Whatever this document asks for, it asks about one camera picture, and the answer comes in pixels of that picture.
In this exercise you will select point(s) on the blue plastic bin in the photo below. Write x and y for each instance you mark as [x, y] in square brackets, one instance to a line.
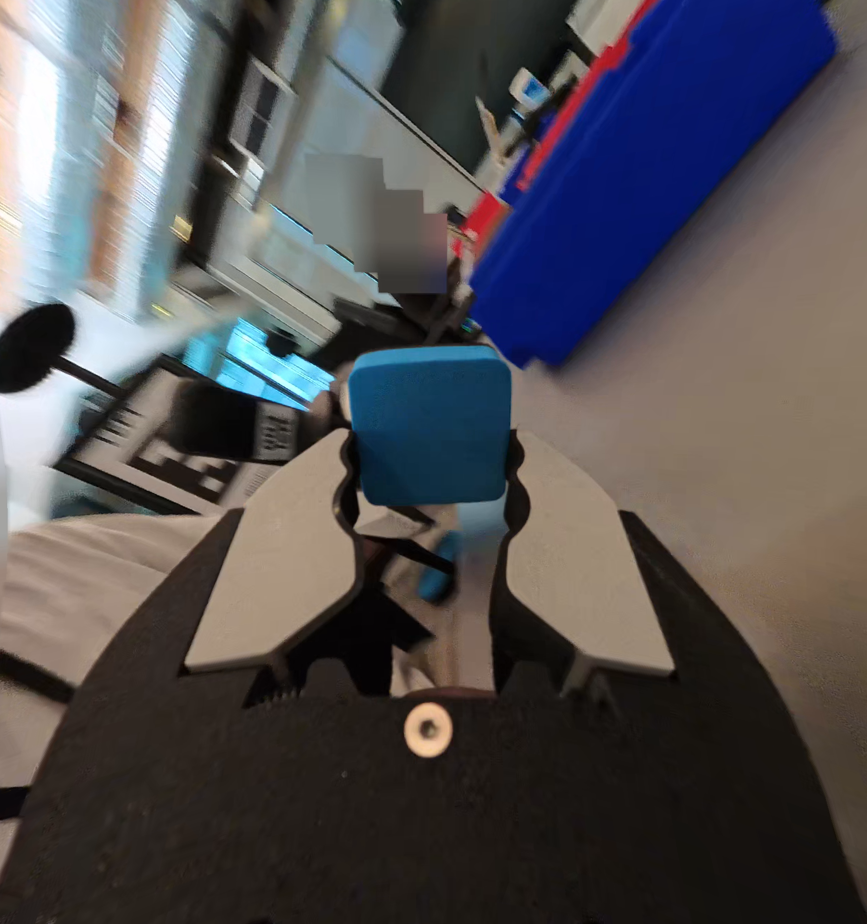
[657, 180]

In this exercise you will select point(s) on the red plastic bin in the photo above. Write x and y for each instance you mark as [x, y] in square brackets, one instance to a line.
[480, 216]

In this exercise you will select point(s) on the lit blue screen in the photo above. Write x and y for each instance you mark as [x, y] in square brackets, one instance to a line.
[260, 368]

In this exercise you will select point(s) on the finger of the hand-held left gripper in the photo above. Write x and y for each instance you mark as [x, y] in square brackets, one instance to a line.
[412, 521]

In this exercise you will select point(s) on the black round knob on rod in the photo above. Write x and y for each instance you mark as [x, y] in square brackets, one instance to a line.
[33, 346]

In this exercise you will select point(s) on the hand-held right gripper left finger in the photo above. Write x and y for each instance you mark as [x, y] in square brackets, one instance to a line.
[282, 577]

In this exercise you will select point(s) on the framed tag poster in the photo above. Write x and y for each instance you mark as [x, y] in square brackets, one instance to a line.
[152, 462]

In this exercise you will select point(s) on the blue wristband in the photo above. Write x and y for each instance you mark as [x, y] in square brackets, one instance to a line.
[441, 570]

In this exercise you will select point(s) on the white blue canister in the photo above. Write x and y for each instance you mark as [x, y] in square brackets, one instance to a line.
[529, 86]

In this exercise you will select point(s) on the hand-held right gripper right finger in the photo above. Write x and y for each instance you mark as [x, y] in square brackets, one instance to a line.
[585, 577]

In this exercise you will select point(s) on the light blue square pad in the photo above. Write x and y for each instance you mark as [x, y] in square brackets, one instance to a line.
[430, 426]

